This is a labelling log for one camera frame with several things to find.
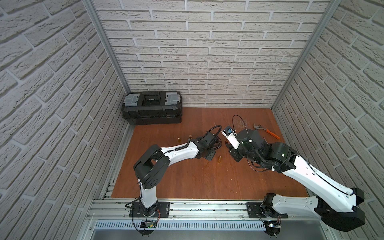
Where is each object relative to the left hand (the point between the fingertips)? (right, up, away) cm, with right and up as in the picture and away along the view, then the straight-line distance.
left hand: (212, 152), depth 89 cm
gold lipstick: (+4, -5, 0) cm, 7 cm away
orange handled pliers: (+41, +12, +16) cm, 46 cm away
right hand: (+7, +9, -22) cm, 25 cm away
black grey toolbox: (-39, +29, +9) cm, 49 cm away
